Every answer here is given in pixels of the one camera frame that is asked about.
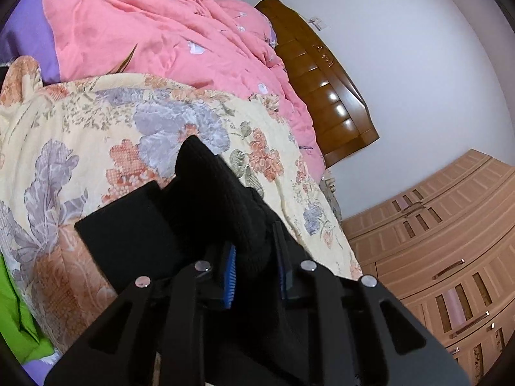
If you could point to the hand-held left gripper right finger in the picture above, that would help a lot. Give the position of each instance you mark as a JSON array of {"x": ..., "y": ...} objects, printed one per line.
[{"x": 283, "y": 273}]

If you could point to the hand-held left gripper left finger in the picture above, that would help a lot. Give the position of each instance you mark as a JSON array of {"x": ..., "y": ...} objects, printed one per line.
[{"x": 229, "y": 279}]

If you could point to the black pants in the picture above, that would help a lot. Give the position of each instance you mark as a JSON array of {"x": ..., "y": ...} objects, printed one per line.
[{"x": 209, "y": 205}]

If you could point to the light brown wooden wardrobe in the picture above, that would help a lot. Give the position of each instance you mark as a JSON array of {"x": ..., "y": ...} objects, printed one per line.
[{"x": 442, "y": 257}]

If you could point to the cream floral blanket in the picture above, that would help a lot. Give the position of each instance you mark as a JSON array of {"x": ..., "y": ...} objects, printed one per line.
[{"x": 100, "y": 148}]

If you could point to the brown wooden headboard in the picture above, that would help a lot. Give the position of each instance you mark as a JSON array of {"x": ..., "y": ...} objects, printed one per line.
[{"x": 322, "y": 76}]

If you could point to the green cloth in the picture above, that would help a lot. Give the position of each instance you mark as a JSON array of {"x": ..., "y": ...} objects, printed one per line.
[{"x": 20, "y": 321}]

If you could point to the pink floral quilt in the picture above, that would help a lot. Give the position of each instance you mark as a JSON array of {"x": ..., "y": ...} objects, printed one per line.
[{"x": 161, "y": 28}]

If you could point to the purple bed sheet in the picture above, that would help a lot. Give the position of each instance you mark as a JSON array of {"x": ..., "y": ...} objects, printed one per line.
[{"x": 32, "y": 40}]

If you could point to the white wall socket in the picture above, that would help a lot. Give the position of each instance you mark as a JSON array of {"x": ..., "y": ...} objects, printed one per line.
[{"x": 317, "y": 23}]

